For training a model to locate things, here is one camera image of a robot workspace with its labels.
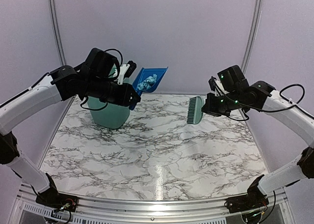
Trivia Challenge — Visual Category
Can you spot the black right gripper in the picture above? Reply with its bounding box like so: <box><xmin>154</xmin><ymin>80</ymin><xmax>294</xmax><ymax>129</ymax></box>
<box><xmin>202</xmin><ymin>90</ymin><xmax>243</xmax><ymax>116</ymax></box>

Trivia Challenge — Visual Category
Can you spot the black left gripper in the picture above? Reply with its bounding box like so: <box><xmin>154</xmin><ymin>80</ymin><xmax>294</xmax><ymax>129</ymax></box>
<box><xmin>85</xmin><ymin>75</ymin><xmax>140</xmax><ymax>106</ymax></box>

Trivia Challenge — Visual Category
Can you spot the green hand brush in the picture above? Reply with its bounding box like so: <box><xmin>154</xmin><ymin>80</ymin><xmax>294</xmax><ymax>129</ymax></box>
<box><xmin>186</xmin><ymin>96</ymin><xmax>204</xmax><ymax>125</ymax></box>

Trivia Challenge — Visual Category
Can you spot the blue plastic dustpan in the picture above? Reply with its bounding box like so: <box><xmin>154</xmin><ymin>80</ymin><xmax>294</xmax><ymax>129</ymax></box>
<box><xmin>131</xmin><ymin>67</ymin><xmax>168</xmax><ymax>97</ymax></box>

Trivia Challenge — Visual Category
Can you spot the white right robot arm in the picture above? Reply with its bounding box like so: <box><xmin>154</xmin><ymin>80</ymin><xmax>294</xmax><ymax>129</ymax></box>
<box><xmin>240</xmin><ymin>79</ymin><xmax>314</xmax><ymax>204</ymax></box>

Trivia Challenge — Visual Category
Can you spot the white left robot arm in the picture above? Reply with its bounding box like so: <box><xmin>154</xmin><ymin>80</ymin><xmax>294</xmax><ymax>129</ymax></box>
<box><xmin>0</xmin><ymin>61</ymin><xmax>140</xmax><ymax>207</ymax></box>

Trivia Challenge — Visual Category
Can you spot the green plastic waste bin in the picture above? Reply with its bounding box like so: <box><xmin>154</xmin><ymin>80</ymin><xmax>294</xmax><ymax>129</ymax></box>
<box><xmin>87</xmin><ymin>64</ymin><xmax>131</xmax><ymax>130</ymax></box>

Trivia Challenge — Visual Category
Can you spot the light blue white paper scrap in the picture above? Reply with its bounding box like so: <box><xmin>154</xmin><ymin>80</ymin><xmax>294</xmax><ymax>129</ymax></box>
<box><xmin>146</xmin><ymin>74</ymin><xmax>157</xmax><ymax>85</ymax></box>

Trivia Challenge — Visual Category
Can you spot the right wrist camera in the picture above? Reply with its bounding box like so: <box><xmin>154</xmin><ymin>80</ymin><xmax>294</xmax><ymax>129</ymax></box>
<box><xmin>217</xmin><ymin>65</ymin><xmax>249</xmax><ymax>92</ymax></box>

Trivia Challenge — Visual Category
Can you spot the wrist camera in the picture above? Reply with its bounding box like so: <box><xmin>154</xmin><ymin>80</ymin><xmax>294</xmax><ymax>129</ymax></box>
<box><xmin>82</xmin><ymin>48</ymin><xmax>119</xmax><ymax>79</ymax></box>
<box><xmin>217</xmin><ymin>65</ymin><xmax>249</xmax><ymax>92</ymax></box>

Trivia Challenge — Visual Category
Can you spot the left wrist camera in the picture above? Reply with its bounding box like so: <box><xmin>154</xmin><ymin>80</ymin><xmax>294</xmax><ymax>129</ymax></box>
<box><xmin>82</xmin><ymin>48</ymin><xmax>119</xmax><ymax>79</ymax></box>

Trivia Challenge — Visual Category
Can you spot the right aluminium frame post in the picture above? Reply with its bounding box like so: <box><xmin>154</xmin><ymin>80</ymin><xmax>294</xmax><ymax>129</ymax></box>
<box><xmin>240</xmin><ymin>0</ymin><xmax>263</xmax><ymax>74</ymax></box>

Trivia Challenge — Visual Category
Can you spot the aluminium frame post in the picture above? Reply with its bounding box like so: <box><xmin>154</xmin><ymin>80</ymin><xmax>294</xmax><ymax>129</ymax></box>
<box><xmin>48</xmin><ymin>0</ymin><xmax>67</xmax><ymax>66</ymax></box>
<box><xmin>240</xmin><ymin>0</ymin><xmax>263</xmax><ymax>74</ymax></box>

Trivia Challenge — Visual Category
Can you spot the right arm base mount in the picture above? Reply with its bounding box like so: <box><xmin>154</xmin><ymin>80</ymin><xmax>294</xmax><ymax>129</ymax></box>
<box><xmin>224</xmin><ymin>194</ymin><xmax>269</xmax><ymax>213</ymax></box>

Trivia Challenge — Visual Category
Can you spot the aluminium front rail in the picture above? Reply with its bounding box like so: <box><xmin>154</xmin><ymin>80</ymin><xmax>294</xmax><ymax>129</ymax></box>
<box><xmin>9</xmin><ymin>184</ymin><xmax>295</xmax><ymax>224</ymax></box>

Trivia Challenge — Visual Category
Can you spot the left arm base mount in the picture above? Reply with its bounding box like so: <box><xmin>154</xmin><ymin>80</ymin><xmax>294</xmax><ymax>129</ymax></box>
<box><xmin>36</xmin><ymin>193</ymin><xmax>79</xmax><ymax>212</ymax></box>

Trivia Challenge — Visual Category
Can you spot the left aluminium frame post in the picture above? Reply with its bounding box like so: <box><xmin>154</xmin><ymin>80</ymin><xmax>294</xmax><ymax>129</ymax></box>
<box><xmin>48</xmin><ymin>0</ymin><xmax>67</xmax><ymax>66</ymax></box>

